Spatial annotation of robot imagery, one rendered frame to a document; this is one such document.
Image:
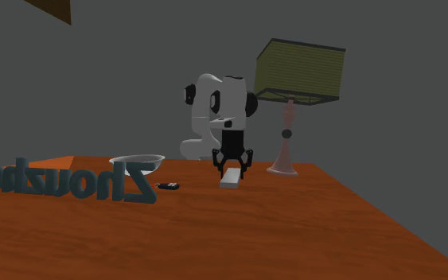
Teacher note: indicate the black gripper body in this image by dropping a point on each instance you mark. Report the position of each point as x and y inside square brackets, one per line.
[232, 143]

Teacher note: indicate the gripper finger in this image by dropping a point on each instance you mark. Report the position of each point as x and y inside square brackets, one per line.
[217, 159]
[248, 159]

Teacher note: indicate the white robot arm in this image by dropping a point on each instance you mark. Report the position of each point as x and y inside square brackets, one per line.
[231, 101]

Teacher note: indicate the grey flat rectangular box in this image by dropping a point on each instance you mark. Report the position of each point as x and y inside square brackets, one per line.
[231, 179]

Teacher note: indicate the black key fob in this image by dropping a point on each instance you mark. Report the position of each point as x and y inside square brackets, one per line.
[168, 186]

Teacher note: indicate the clear glass bowl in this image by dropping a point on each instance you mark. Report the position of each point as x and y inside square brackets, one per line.
[146, 159]

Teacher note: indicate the brown wooden table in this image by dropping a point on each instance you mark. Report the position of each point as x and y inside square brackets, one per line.
[247, 232]

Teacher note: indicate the olive shade pink table lamp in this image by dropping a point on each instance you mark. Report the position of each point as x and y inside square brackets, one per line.
[301, 71]

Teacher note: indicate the teal letter sign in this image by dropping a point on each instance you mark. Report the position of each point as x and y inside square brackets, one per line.
[82, 186]

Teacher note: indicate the dark brown angular board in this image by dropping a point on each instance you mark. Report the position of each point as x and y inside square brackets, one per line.
[55, 7]

